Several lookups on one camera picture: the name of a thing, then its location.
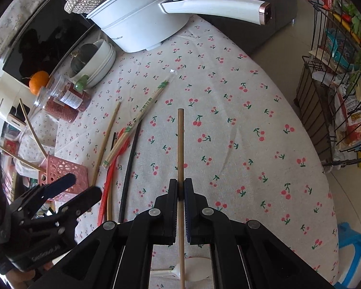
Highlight white plastic spoon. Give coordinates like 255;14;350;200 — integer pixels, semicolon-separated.
150;257;213;282

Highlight black wire vegetable rack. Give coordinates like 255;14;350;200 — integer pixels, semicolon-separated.
294;0;361;169

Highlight jar of red goji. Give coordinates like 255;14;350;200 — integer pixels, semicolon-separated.
34;87;79;123

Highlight black chopstick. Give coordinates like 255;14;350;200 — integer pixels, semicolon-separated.
118;122;141;223

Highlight blue plastic stool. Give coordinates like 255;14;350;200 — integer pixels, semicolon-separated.
334;223;361;288

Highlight jar of dried snacks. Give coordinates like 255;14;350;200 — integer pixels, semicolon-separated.
58;82;92;112

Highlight orange tangerine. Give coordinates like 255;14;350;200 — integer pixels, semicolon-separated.
29;71;49;95

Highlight cream air fryer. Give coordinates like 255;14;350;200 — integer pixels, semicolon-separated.
0;74;35;131

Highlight cherry print tablecloth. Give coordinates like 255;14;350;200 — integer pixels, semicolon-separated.
15;14;341;289

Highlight red plastic spoon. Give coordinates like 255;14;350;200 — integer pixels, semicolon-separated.
98;127;131;226

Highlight black microwave oven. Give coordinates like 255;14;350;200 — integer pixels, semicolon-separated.
3;0;94;86

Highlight white stacked bowls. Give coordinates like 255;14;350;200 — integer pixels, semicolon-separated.
70;39;116;89

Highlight green small jar lid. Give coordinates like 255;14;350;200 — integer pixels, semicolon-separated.
74;74;89;93

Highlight disposable chopsticks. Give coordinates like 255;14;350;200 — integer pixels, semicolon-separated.
102;80;170;169

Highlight wooden chopstick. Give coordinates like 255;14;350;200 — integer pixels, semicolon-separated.
177;108;185;289
19;98;48;159
90;101;121;187
0;145;46;172

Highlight pink perforated utensil basket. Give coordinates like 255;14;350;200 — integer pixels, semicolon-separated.
38;153;89;203

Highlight white electric pot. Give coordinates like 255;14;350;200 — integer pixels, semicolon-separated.
86;0;272;54

